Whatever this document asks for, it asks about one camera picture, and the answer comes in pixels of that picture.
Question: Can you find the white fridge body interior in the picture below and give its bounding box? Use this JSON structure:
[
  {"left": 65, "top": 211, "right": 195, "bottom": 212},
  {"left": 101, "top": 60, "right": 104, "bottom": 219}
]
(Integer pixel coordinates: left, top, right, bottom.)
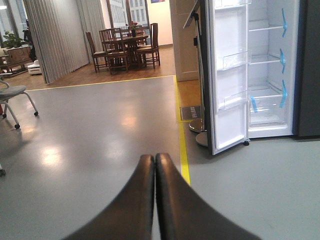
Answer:
[{"left": 246, "top": 0, "right": 320, "bottom": 140}]

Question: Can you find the clear middle door bin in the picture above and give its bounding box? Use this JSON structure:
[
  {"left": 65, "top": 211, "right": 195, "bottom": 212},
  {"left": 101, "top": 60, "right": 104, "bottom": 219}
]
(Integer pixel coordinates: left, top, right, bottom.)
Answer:
[{"left": 218, "top": 89, "right": 248, "bottom": 110}]

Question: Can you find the clear upper door bin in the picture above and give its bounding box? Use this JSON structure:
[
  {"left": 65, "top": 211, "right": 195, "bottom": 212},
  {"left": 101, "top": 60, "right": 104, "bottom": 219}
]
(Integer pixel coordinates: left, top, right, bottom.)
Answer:
[{"left": 216, "top": 50, "right": 252, "bottom": 71}]

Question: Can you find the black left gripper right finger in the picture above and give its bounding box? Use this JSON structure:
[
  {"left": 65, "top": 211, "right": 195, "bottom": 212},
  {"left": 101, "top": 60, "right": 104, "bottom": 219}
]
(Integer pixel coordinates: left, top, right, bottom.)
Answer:
[{"left": 155, "top": 153, "right": 259, "bottom": 240}]

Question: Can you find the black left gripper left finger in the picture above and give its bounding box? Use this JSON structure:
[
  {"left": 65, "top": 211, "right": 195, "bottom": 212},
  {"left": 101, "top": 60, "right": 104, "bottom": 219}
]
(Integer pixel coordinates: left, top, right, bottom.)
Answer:
[{"left": 66, "top": 154, "right": 155, "bottom": 240}]

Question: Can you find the wooden dining chair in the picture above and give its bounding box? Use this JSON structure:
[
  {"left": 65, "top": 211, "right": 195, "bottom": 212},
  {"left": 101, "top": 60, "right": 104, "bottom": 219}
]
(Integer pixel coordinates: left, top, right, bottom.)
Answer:
[
  {"left": 85, "top": 31, "right": 108, "bottom": 73},
  {"left": 136, "top": 23, "right": 161, "bottom": 69},
  {"left": 99, "top": 28, "right": 130, "bottom": 75}
]

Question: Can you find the wooden dining chair right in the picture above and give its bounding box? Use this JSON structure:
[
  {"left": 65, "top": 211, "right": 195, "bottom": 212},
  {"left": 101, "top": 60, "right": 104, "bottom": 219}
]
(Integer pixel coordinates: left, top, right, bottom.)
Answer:
[{"left": 136, "top": 23, "right": 161, "bottom": 69}]

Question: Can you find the grey wheeled office chair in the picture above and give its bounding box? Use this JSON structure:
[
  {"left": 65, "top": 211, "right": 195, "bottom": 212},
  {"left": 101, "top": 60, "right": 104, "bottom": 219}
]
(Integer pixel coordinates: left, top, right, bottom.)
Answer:
[{"left": 0, "top": 79, "right": 39, "bottom": 130}]

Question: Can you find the wooden dining table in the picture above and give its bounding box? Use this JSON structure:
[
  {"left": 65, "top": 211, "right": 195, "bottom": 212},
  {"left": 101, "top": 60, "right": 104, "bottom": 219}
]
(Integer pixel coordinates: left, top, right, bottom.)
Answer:
[{"left": 123, "top": 34, "right": 149, "bottom": 67}]

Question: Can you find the wooden dining chair front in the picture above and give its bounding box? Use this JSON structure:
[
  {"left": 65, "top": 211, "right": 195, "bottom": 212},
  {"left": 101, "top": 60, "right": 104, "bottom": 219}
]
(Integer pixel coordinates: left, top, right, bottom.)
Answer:
[{"left": 99, "top": 28, "right": 130, "bottom": 75}]

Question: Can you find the blue tape lower right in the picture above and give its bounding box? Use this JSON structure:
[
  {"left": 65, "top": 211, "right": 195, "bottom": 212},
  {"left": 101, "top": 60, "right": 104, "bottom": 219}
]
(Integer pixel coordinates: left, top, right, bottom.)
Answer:
[{"left": 279, "top": 79, "right": 288, "bottom": 108}]

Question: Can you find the wooden dining chair left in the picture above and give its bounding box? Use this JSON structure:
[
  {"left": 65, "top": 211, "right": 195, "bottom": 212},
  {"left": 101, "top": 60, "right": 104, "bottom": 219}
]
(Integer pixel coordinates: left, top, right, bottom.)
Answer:
[{"left": 85, "top": 31, "right": 108, "bottom": 73}]

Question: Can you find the sign stand with round base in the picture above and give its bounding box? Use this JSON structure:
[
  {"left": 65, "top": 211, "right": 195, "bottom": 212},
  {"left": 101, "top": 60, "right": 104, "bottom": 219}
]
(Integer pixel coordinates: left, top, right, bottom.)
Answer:
[{"left": 183, "top": 0, "right": 208, "bottom": 147}]

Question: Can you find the blue tape shelf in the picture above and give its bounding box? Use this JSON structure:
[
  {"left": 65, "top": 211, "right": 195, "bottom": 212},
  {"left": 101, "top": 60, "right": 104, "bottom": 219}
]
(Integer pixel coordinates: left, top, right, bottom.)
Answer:
[
  {"left": 280, "top": 49, "right": 286, "bottom": 74},
  {"left": 281, "top": 8, "right": 288, "bottom": 38}
]

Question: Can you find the blue tape middle shelf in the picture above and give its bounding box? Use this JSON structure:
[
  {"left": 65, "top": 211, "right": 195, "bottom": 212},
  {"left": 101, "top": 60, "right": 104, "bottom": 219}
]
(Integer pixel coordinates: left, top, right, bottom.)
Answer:
[{"left": 280, "top": 49, "right": 286, "bottom": 74}]

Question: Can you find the clear door bin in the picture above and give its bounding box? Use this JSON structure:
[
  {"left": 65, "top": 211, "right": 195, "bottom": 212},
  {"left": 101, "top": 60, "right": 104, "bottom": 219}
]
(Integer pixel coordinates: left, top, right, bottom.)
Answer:
[
  {"left": 218, "top": 89, "right": 248, "bottom": 110},
  {"left": 216, "top": 50, "right": 252, "bottom": 71}
]

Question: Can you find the blue tape drawer left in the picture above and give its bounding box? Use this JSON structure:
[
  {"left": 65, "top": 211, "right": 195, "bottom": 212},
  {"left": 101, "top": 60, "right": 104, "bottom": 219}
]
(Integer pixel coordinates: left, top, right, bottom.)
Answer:
[{"left": 249, "top": 95, "right": 258, "bottom": 113}]

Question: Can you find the clear crisper drawer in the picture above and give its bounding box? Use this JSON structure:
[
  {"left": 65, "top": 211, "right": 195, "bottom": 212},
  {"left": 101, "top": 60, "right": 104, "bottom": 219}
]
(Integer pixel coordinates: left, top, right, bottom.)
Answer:
[{"left": 249, "top": 95, "right": 287, "bottom": 128}]

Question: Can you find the blue tape upper shelf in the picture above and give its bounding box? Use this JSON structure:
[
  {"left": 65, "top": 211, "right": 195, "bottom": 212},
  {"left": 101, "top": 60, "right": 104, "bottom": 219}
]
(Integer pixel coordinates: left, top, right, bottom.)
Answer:
[{"left": 281, "top": 8, "right": 288, "bottom": 38}]

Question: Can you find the white fridge door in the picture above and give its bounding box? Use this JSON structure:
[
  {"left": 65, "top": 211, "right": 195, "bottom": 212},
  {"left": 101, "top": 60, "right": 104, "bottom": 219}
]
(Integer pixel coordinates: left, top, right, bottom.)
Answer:
[{"left": 205, "top": 0, "right": 251, "bottom": 155}]

